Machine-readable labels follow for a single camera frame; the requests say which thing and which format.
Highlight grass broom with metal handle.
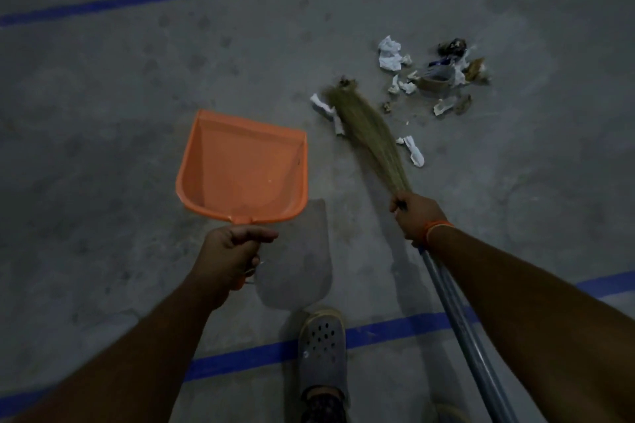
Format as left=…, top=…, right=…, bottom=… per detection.
left=322, top=83, right=519, bottom=423

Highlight person's left forearm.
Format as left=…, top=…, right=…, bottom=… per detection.
left=15, top=284, right=219, bottom=423

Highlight orange plastic dustpan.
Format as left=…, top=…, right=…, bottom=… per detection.
left=175, top=109, right=310, bottom=289

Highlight person's right hand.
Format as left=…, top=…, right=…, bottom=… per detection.
left=389, top=191, right=450, bottom=249

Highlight person's right forearm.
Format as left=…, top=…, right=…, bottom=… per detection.
left=429, top=227, right=635, bottom=423

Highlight black patterned trousers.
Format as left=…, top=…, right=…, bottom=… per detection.
left=300, top=390, right=348, bottom=423

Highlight orange wrist band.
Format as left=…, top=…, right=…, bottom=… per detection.
left=422, top=220, right=456, bottom=249

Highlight pile of paper scraps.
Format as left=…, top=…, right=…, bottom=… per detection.
left=310, top=34, right=491, bottom=169

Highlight grey perforated clog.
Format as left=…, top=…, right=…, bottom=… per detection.
left=434, top=403, right=472, bottom=423
left=297, top=308, right=351, bottom=406

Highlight person's left hand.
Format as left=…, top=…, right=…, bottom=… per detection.
left=188, top=225, right=280, bottom=311

